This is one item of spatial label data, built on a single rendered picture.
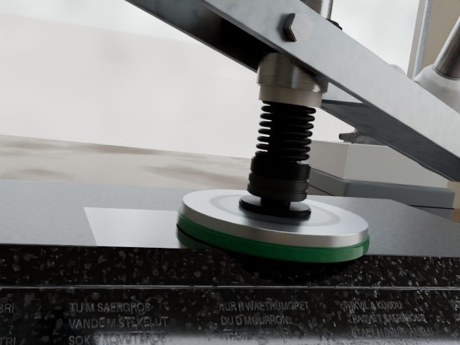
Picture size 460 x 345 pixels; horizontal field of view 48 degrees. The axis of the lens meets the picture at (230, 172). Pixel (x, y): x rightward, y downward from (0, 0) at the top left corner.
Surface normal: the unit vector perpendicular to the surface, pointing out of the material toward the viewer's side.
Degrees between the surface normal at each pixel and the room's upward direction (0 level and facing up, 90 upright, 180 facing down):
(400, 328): 45
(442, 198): 90
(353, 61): 90
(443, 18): 90
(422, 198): 90
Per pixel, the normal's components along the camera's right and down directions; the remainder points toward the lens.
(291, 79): -0.11, 0.12
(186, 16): 0.54, 0.18
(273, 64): -0.64, 0.03
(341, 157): -0.96, -0.08
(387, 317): 0.30, -0.58
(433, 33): 0.26, 0.16
